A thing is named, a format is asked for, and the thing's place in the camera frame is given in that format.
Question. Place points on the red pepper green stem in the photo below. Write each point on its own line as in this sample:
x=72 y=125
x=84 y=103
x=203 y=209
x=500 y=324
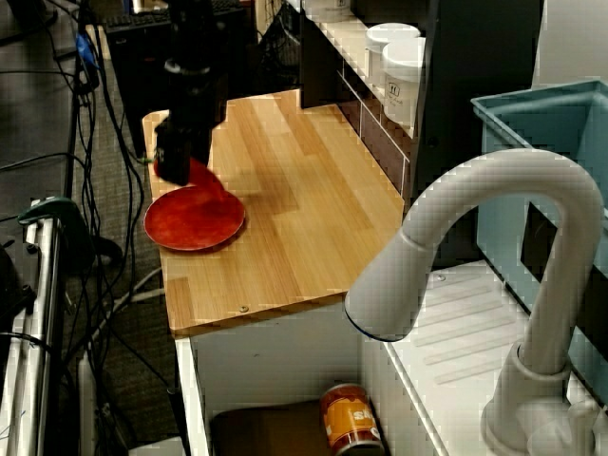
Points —
x=209 y=183

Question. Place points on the black keyboard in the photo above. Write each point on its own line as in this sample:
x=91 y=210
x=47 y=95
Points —
x=135 y=21

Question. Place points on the white jar house print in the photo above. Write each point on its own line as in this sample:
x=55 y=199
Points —
x=404 y=95

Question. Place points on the teal plastic bin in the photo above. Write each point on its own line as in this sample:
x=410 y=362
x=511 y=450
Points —
x=503 y=214

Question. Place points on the orange soup can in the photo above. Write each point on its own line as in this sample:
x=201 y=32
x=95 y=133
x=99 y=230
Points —
x=349 y=418

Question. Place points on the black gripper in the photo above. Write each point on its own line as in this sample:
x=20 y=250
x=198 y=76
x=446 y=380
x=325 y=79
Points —
x=185 y=126

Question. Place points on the plain white lidded jar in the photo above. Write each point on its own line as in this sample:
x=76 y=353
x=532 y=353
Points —
x=380 y=52

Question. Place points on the cream wall shelf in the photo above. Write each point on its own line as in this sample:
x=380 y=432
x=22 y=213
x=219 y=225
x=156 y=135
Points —
x=349 y=52

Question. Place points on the round red plate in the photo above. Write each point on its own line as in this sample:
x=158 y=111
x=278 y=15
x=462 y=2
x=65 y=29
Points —
x=190 y=225

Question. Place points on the black box stand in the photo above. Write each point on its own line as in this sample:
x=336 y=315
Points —
x=138 y=85

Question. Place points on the green clamp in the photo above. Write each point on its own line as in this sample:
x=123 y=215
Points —
x=52 y=209

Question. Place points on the white toy sink unit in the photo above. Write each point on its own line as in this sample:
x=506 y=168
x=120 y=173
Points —
x=285 y=366

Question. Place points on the grey toy faucet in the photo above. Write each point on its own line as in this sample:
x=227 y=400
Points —
x=475 y=190

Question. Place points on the silver aluminium frame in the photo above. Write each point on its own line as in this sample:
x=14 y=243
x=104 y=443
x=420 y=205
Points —
x=45 y=294

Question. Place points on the grey desk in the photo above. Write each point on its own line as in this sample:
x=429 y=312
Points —
x=33 y=95

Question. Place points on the brown cardboard sheet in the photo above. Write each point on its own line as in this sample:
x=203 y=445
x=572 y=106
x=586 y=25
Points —
x=271 y=427

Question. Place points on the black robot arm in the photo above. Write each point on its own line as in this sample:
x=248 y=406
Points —
x=195 y=57

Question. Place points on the black hood cabinet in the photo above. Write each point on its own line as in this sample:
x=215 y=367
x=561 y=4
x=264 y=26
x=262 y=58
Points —
x=475 y=119

